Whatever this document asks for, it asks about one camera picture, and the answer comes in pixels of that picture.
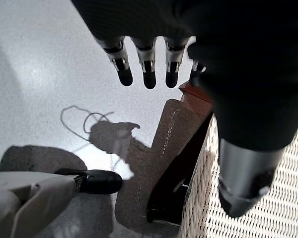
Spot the white wicker laundry basket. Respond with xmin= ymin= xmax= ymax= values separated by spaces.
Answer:
xmin=176 ymin=114 xmax=298 ymax=238

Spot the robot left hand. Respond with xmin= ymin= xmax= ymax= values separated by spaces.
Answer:
xmin=71 ymin=0 xmax=298 ymax=218

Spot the dark wooden cabinet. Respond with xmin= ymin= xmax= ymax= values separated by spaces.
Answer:
xmin=146 ymin=81 xmax=214 ymax=228

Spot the silver robot leg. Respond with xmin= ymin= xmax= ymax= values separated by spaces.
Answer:
xmin=0 ymin=171 xmax=83 ymax=238

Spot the dark robot foot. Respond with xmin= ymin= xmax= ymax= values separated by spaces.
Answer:
xmin=54 ymin=168 xmax=123 ymax=195

